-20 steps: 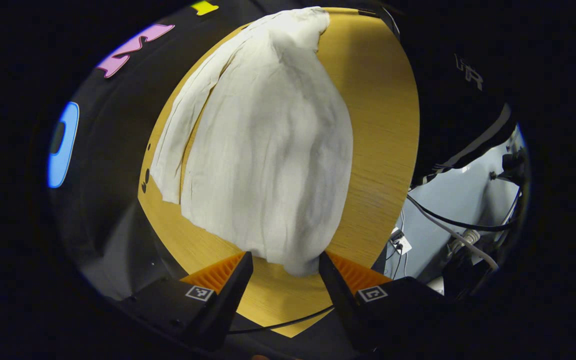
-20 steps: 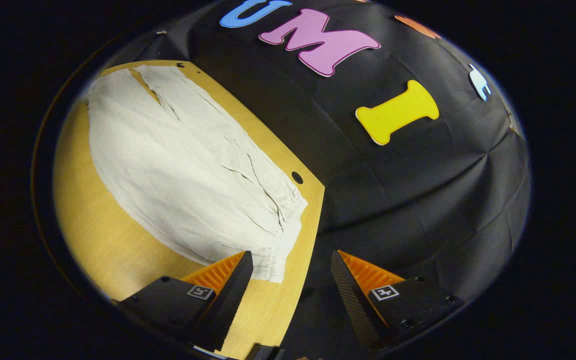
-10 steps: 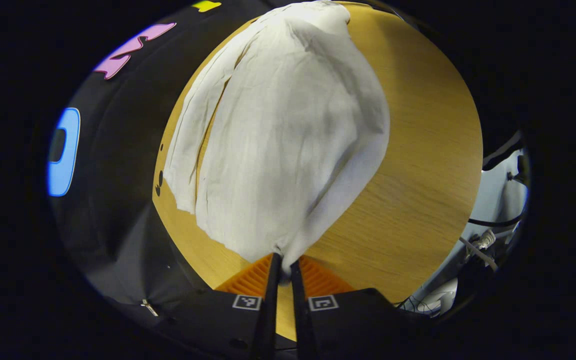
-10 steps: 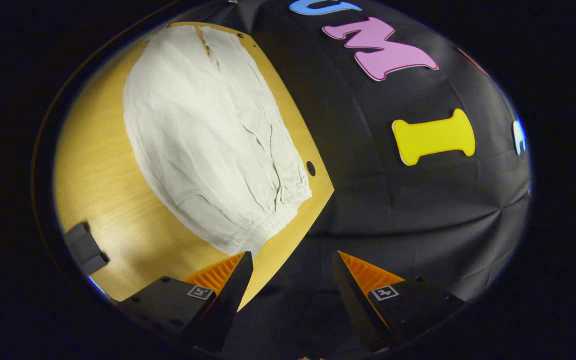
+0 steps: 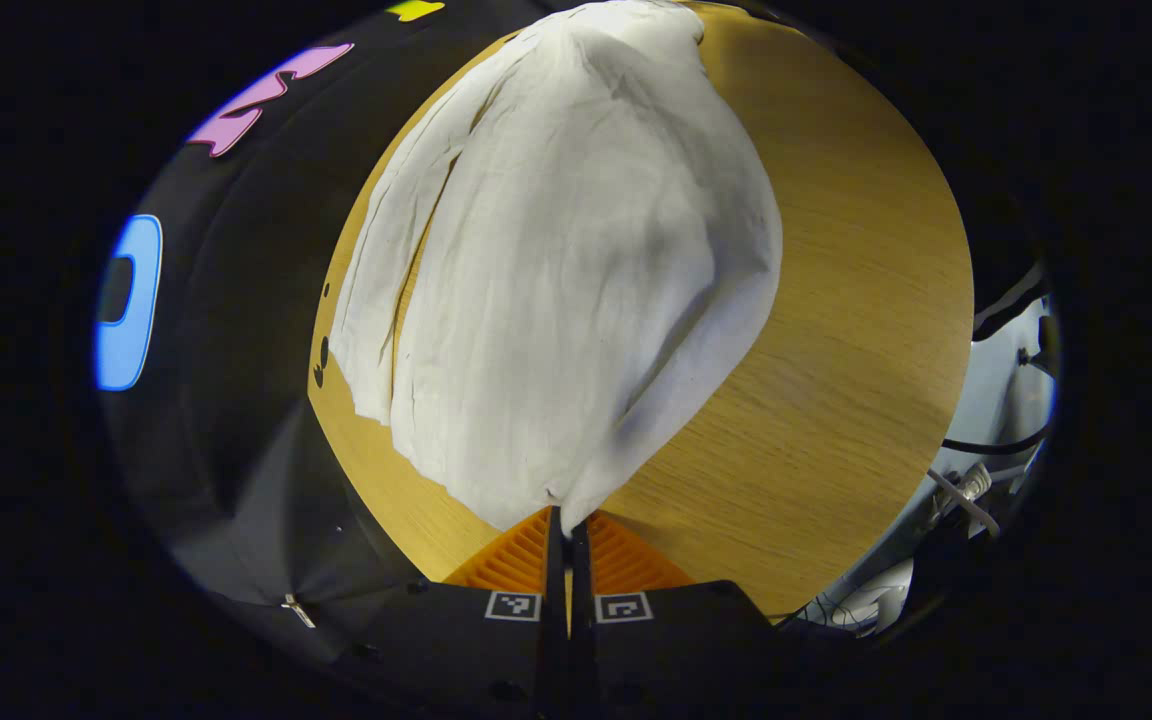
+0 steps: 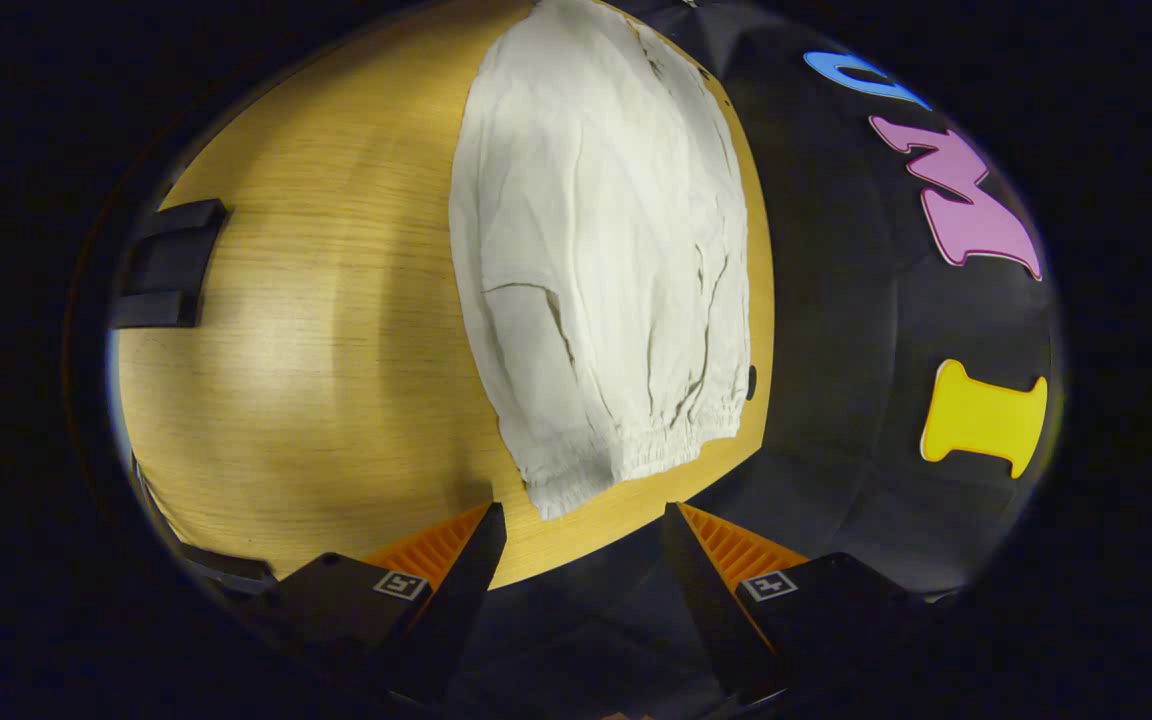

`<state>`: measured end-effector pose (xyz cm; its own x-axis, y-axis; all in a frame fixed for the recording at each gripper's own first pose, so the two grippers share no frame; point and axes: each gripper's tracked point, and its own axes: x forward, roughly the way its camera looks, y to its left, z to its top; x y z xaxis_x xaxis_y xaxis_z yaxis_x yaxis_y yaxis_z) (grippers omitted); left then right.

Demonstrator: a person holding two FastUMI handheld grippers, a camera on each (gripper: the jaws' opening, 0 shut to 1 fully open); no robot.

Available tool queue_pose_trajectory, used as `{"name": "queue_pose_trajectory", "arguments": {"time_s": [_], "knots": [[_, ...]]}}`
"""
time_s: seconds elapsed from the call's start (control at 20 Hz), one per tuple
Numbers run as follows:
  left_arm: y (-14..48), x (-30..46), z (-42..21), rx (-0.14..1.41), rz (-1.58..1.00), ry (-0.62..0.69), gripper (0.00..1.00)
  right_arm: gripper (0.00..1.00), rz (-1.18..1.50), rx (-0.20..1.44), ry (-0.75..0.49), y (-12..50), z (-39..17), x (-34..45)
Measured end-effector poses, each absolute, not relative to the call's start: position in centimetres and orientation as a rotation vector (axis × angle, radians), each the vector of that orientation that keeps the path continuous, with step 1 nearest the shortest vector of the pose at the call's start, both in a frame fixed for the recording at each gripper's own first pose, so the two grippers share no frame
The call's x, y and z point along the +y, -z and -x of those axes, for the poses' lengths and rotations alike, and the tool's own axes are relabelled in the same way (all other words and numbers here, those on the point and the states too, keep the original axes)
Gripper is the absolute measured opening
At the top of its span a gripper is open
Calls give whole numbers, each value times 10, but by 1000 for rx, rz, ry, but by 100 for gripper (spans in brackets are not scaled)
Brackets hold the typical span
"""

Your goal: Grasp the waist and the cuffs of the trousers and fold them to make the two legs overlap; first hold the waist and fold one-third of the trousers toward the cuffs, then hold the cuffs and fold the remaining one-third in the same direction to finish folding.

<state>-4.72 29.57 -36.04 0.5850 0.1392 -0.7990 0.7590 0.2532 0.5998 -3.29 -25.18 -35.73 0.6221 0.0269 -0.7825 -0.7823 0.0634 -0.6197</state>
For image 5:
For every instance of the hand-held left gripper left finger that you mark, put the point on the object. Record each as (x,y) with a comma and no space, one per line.
(553,600)

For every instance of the black backdrop cloth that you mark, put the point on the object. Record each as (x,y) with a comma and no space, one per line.
(236,400)

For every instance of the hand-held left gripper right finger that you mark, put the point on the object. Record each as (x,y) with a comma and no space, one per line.
(581,600)

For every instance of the white jeans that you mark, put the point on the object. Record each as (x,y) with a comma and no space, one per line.
(556,280)

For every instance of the small white clip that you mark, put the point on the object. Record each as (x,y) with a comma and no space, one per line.
(298,610)

